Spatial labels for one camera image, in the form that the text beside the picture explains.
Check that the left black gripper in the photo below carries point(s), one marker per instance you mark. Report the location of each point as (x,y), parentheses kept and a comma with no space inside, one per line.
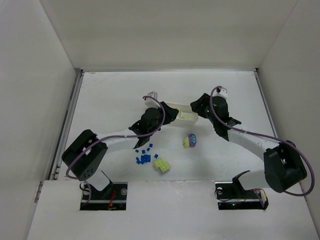
(167,113)

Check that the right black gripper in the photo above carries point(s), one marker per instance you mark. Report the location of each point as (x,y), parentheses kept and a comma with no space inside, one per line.
(200,105)

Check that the small lime lego piece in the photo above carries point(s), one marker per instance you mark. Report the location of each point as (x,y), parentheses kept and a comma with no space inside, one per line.
(185,117)

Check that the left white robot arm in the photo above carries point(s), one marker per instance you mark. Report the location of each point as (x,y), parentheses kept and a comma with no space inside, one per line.
(84,156)

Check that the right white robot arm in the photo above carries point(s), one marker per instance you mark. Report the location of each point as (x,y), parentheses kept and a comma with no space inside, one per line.
(283,166)

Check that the white three-compartment tray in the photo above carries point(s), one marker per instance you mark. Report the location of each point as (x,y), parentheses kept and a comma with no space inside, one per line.
(183,109)

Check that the blue lego pile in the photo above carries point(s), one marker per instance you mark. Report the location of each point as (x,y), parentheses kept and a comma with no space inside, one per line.
(143,159)

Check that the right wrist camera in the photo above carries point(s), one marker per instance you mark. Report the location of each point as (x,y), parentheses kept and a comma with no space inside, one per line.
(221,92)

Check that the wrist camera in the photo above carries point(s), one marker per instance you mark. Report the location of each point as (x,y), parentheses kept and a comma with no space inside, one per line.
(221,92)
(150,100)

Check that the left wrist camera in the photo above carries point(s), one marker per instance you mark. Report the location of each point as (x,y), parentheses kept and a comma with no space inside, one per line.
(150,100)

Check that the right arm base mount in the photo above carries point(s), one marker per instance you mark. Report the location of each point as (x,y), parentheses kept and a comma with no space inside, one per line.
(231,195)

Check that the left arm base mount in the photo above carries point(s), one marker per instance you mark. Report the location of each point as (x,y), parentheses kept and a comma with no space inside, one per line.
(113,198)

